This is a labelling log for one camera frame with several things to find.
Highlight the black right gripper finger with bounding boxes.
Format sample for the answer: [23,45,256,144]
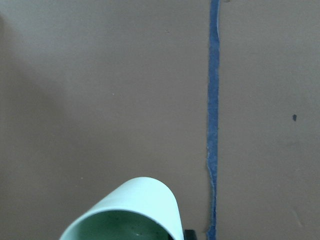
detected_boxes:
[184,229,197,240]

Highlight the green cup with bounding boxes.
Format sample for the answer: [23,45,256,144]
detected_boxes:
[60,177,184,240]

